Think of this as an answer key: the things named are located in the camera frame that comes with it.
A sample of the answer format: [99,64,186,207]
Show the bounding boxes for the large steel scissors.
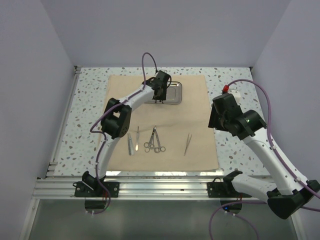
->
[154,127,166,153]

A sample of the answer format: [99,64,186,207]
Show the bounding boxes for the steel forceps with ring handles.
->
[143,124,157,153]

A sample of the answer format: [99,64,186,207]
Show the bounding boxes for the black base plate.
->
[72,181,120,198]
[206,181,240,198]

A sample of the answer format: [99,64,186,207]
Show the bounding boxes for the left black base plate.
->
[72,181,120,198]

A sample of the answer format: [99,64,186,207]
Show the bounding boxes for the aluminium frame rail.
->
[32,176,297,201]

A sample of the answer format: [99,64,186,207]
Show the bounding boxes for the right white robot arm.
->
[207,93,320,220]

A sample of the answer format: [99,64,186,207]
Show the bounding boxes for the small steel scissors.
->
[143,124,157,149]

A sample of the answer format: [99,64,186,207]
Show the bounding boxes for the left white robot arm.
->
[81,70,172,197]

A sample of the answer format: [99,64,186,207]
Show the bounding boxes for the steel scalpel handle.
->
[130,134,135,156]
[127,133,132,156]
[135,126,140,152]

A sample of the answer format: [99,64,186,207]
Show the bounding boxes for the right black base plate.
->
[206,181,240,198]

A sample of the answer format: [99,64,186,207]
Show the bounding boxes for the beige surgical drape cloth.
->
[106,75,219,172]

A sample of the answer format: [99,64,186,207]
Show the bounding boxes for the steel instrument tray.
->
[145,81,183,105]

